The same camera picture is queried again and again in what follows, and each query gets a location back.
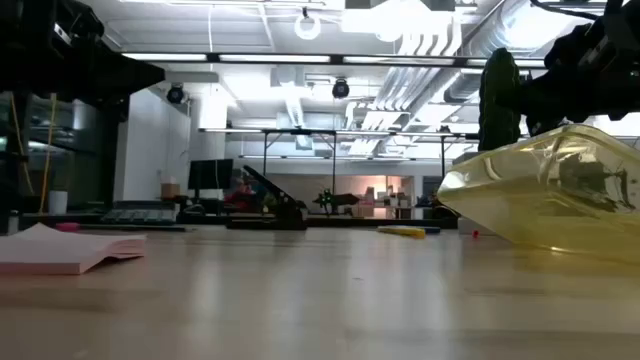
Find pink sticky note pad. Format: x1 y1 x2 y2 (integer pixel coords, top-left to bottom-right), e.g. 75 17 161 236
0 222 147 276

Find long ceiling light bar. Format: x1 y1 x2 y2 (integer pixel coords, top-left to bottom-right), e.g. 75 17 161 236
122 52 546 69

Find yellow transparent pencil case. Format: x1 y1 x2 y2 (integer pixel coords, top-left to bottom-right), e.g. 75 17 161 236
437 123 640 266

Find black computer monitor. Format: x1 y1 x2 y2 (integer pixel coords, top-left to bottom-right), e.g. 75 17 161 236
188 158 235 201

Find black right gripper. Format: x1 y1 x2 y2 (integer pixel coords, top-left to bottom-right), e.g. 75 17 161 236
519 0 640 137

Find small green plant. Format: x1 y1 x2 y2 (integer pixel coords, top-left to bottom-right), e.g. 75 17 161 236
313 188 335 217

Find yellow pencil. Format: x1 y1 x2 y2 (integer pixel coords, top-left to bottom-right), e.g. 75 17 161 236
377 225 427 240

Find black calculator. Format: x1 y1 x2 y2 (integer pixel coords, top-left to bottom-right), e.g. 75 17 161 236
99 199 179 227

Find white ring lamp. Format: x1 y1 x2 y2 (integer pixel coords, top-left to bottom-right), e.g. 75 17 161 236
293 12 322 41

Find yellow hanging cord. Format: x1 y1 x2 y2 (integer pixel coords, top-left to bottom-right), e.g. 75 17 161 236
38 92 57 214
9 92 34 197

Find pink pencil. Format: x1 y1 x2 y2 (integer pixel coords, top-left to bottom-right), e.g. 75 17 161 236
55 222 194 233

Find person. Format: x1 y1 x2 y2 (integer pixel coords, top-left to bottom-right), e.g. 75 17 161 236
224 172 257 214

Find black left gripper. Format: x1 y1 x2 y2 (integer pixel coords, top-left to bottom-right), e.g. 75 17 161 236
0 0 167 109

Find black metal table frame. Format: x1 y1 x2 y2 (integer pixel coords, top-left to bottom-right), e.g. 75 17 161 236
0 212 459 232

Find green cactus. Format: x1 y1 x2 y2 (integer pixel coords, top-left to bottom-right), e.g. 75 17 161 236
478 47 523 152

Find white cup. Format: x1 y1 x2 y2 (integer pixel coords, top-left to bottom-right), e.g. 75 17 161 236
48 190 69 216

